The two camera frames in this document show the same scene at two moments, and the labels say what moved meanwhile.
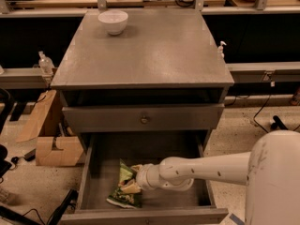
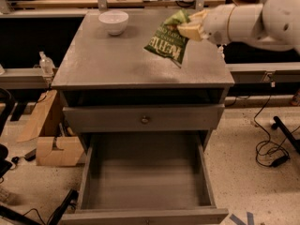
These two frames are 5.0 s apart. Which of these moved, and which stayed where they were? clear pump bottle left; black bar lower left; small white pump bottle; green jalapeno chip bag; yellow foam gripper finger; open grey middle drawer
Moved: yellow foam gripper finger; green jalapeno chip bag
Stayed: open grey middle drawer; clear pump bottle left; black bar lower left; small white pump bottle
